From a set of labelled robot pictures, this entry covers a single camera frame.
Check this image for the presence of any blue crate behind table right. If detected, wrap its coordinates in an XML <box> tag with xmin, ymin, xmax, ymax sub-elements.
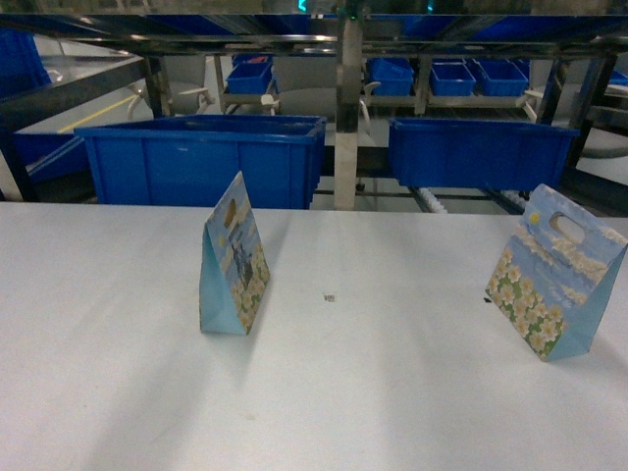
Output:
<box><xmin>389</xmin><ymin>118</ymin><xmax>579</xmax><ymax>190</ymax></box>

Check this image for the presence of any blue crate behind table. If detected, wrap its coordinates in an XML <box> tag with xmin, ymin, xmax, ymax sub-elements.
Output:
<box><xmin>389</xmin><ymin>118</ymin><xmax>579</xmax><ymax>190</ymax></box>
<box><xmin>75</xmin><ymin>115</ymin><xmax>327</xmax><ymax>209</ymax></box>

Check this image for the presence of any blue crate behind table left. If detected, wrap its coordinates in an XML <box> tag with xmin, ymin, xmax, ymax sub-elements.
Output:
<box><xmin>75</xmin><ymin>115</ymin><xmax>327</xmax><ymax>209</ymax></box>

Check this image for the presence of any white folding table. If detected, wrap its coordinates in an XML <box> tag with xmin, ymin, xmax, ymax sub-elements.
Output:
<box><xmin>1</xmin><ymin>202</ymin><xmax>627</xmax><ymax>470</ymax></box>

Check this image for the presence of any flower gift bag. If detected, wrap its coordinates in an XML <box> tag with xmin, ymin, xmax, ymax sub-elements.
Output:
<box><xmin>199</xmin><ymin>173</ymin><xmax>270</xmax><ymax>336</ymax></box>
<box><xmin>486</xmin><ymin>184</ymin><xmax>627</xmax><ymax>361</ymax></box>

